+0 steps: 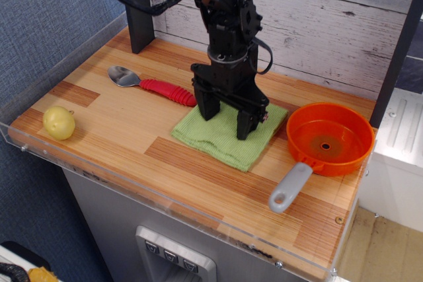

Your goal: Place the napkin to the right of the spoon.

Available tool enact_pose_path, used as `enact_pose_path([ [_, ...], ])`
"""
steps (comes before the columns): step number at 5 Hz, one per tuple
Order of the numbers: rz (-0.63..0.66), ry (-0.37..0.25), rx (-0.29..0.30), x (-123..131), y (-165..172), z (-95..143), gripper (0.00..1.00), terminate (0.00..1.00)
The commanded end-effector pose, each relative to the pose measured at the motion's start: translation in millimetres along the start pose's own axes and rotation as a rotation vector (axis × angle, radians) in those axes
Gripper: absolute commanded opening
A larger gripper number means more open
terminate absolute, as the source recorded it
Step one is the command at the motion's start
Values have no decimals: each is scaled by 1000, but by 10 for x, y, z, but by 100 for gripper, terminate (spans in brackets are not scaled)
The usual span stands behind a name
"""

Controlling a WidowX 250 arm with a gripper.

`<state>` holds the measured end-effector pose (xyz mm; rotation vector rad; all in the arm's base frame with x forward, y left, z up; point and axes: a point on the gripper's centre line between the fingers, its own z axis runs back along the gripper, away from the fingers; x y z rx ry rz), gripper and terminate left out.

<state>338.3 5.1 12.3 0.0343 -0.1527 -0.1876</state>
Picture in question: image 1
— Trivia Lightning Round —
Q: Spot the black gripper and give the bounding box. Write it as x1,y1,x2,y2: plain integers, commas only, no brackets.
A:
191,55,269,140

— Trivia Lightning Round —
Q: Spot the green cloth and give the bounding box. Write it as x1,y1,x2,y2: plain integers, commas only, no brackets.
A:
171,103,288,172

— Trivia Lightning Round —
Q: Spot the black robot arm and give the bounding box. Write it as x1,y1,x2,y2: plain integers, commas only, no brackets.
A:
191,0,269,140

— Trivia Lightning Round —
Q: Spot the grey toy fridge cabinet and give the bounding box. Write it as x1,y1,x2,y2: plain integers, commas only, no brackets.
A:
64,170,301,281

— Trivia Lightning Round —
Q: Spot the silver dispenser button panel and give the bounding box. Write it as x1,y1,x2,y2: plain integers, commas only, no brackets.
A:
135,226,217,281

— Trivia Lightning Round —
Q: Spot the yellow toy potato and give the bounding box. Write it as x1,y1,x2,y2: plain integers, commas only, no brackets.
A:
42,106,75,141

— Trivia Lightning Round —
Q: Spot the white toy sink unit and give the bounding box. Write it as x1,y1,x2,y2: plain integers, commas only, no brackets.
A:
358,88,422,231

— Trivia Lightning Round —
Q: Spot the clear acrylic table guard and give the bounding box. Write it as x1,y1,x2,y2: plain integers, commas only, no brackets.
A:
1,14,365,281

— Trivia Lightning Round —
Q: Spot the yellow object bottom corner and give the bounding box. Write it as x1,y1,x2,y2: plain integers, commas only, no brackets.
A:
28,267,59,282

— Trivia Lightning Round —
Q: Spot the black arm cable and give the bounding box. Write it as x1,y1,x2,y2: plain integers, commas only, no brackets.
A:
95,0,274,75

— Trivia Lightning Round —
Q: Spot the orange pot grey handle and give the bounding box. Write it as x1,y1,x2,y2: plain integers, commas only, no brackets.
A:
268,102,375,214

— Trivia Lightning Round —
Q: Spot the red handled metal spoon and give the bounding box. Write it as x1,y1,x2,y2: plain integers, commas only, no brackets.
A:
107,66,197,107

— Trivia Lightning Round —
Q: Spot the dark left frame post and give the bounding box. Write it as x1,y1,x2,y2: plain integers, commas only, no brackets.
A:
126,0,155,53

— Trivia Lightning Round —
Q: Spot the dark frame post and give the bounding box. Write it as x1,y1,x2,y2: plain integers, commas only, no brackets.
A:
369,0,422,129
126,0,155,53

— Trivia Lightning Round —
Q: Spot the dark right frame post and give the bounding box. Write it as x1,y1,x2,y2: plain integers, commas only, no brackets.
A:
369,0,422,129

